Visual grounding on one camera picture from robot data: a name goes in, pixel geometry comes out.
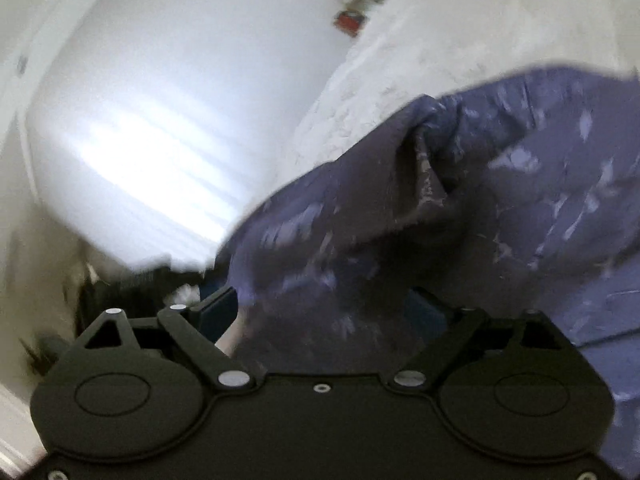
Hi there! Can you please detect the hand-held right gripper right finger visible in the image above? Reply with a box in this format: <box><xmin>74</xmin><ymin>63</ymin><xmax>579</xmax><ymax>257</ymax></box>
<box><xmin>390</xmin><ymin>287</ymin><xmax>575</xmax><ymax>389</ymax></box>

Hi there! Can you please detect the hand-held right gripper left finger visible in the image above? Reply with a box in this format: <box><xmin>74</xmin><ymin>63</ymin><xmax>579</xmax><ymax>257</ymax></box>
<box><xmin>82</xmin><ymin>286</ymin><xmax>261</xmax><ymax>391</ymax></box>

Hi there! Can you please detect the purple patterned hooded jacket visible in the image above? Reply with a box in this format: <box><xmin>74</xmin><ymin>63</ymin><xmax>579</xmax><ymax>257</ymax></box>
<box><xmin>212</xmin><ymin>65</ymin><xmax>640</xmax><ymax>476</ymax></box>

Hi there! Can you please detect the white curtain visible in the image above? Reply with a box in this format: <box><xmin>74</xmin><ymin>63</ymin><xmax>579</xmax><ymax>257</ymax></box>
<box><xmin>25</xmin><ymin>0</ymin><xmax>361</xmax><ymax>267</ymax></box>

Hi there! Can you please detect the white bed blanket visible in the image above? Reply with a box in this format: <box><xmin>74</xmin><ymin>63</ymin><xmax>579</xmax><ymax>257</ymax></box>
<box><xmin>280</xmin><ymin>0</ymin><xmax>640</xmax><ymax>173</ymax></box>

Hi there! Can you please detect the red box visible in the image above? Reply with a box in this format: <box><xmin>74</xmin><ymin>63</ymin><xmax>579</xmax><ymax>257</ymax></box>
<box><xmin>334</xmin><ymin>9</ymin><xmax>368</xmax><ymax>36</ymax></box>

